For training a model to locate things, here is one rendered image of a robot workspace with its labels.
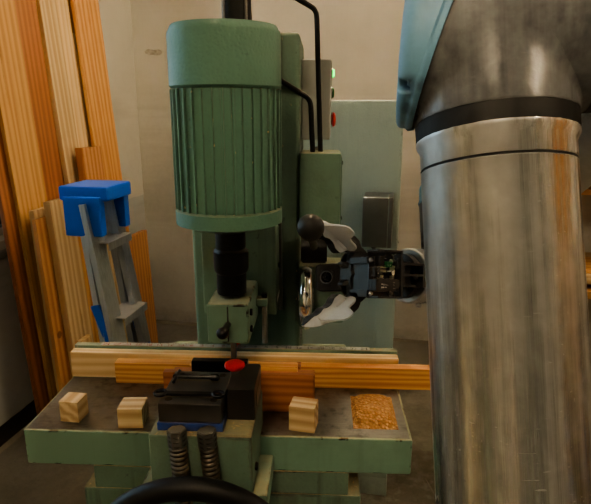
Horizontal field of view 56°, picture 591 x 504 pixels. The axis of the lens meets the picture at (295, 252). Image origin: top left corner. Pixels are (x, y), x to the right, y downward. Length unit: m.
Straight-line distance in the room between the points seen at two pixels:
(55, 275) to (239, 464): 1.67
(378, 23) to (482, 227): 2.90
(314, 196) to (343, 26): 2.25
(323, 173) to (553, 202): 0.73
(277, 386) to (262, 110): 0.44
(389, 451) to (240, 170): 0.48
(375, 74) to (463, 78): 2.83
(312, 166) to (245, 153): 0.27
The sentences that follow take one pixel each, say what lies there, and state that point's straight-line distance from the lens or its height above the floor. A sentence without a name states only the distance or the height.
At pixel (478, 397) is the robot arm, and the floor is 1.20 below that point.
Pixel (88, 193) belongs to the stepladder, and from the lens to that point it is 1.75.
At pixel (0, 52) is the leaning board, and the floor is 1.58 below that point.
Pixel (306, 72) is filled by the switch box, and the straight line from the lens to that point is 1.17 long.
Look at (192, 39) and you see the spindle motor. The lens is 0.84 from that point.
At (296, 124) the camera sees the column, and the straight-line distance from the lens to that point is 1.08.
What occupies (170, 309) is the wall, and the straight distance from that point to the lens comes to 3.76.
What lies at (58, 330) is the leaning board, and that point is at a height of 0.53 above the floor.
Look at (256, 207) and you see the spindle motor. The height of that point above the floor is 1.24.
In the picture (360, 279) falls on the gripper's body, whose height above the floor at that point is 1.14.
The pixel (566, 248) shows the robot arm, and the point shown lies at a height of 1.29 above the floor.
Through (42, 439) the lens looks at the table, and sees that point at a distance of 0.99.
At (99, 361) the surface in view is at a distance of 1.09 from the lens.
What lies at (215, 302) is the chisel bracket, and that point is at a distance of 0.93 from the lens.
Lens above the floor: 1.38
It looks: 15 degrees down
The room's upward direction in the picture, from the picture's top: straight up
